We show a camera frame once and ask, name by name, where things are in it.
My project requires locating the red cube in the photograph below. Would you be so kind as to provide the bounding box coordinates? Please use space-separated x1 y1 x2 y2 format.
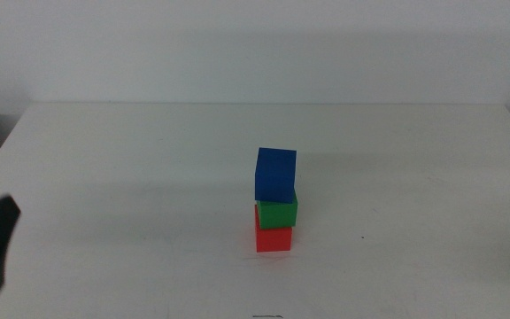
254 204 293 253

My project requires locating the green cube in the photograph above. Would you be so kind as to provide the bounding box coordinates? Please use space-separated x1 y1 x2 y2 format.
256 191 299 230

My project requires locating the blue cube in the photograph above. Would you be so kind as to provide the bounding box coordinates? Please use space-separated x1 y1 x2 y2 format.
254 147 298 205

